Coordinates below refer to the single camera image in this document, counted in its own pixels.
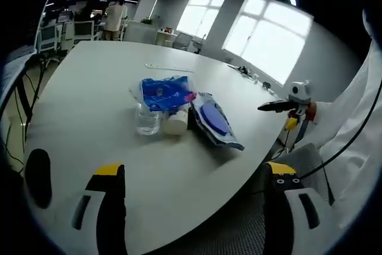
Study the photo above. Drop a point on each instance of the white plastic bottle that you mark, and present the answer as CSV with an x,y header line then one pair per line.
x,y
174,123

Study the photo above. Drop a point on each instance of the white low cabinet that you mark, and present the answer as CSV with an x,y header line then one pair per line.
x,y
140,31

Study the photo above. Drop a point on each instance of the grey office chair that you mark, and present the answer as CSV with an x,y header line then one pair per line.
x,y
182,41

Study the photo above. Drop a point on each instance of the window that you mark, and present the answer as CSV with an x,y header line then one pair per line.
x,y
198,13
268,37

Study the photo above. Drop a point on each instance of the clear packet with blue disc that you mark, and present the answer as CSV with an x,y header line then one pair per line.
x,y
213,123

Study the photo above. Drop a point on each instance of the person's white coat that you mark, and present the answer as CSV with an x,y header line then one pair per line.
x,y
358,135

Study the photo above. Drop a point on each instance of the blue plastic tissue packet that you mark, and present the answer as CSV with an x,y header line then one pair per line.
x,y
167,92

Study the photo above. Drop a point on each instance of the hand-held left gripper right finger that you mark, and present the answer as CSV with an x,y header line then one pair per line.
x,y
283,207

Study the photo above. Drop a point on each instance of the small clutter on table edge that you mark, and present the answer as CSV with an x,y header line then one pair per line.
x,y
253,74

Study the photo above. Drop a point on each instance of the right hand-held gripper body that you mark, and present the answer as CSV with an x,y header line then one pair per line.
x,y
300,92

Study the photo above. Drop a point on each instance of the person's right hand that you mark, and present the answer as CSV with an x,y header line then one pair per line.
x,y
312,112

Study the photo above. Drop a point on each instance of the black oval object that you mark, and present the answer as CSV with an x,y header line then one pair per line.
x,y
38,177

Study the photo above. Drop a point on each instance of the white tabletop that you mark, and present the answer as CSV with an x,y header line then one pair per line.
x,y
89,102

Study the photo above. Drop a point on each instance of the white office chair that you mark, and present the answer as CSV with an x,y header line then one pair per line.
x,y
83,31
48,36

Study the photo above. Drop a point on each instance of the grey fabric chair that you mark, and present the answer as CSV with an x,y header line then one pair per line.
x,y
250,222

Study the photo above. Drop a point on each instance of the green potted plant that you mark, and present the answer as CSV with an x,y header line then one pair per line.
x,y
149,21

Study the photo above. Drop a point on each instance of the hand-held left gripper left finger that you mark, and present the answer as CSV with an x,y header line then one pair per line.
x,y
112,207

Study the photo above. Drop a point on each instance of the yellow plug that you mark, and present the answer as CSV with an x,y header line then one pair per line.
x,y
292,123

